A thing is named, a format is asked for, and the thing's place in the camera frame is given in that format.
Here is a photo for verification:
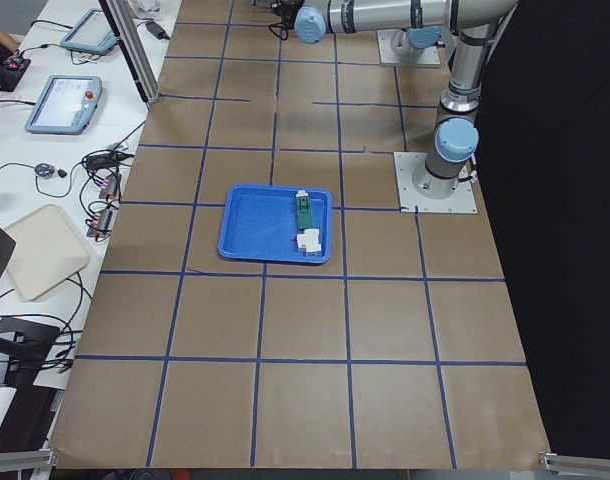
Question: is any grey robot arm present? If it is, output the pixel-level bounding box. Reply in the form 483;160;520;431
294;1;480;200
390;26;441;65

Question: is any white circuit breaker module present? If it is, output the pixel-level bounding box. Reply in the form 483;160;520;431
295;228;323;256

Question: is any blue plastic tray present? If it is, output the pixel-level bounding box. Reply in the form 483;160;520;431
218;184;333;264

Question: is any beige plastic tray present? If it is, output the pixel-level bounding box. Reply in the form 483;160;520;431
4;204;91;300

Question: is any black power adapter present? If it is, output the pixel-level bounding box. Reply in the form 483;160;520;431
145;20;170;40

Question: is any near teach pendant tablet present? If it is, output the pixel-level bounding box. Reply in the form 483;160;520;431
25;75;103;135

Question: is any teach pendant tablet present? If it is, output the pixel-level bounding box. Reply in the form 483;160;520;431
60;8;117;55
25;75;103;135

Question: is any far teach pendant tablet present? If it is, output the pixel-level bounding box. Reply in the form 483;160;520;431
60;8;117;55

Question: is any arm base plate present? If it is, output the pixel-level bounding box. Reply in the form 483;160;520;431
376;29;441;68
394;152;478;214

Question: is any aluminium frame post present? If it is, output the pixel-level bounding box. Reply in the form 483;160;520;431
99;0;160;105

